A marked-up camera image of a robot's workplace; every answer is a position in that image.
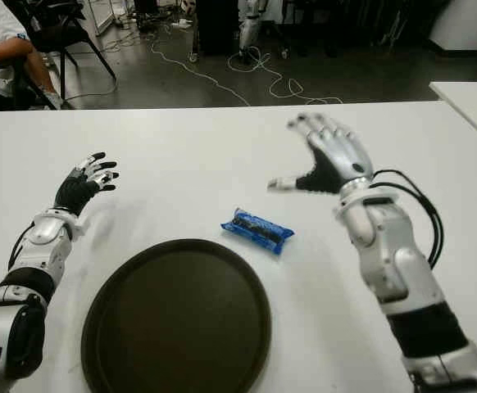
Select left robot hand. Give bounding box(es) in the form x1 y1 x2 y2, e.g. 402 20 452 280
53 151 120 216

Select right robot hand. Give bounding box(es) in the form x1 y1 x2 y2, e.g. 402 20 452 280
266 112 375 196

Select blue Oreo cookie pack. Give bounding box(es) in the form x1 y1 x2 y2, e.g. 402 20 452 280
220 207 296 255

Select black folding chair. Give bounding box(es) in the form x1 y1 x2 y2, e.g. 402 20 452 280
27 0 119 103
0 52 59 111

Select white side table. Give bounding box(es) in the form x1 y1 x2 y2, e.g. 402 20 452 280
429 80 477 151

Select silver humanoid robot legs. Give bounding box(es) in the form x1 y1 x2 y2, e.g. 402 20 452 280
238 0 270 57

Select dark brown round tray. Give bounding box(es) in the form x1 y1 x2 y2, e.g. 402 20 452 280
80 239 273 393

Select white curved booth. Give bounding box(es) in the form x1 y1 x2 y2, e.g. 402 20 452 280
429 0 477 52

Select black wheeled cabinet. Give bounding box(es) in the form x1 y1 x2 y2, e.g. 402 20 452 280
188 0 243 63

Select white panel board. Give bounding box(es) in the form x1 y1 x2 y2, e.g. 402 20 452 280
84 0 119 36

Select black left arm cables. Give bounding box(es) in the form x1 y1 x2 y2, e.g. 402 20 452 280
7 224 34 268

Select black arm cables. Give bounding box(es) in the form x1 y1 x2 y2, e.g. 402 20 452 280
7 224 34 268
371 168 444 267

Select looped white floor cable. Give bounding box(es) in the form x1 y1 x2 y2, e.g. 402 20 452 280
227 45 344 106

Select grey floor cable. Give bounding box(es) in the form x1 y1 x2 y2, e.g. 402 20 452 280
64 75 120 101

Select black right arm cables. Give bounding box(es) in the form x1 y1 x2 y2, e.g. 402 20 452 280
371 168 444 267

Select long white floor cable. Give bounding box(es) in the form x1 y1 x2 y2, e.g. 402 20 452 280
146 32 252 106

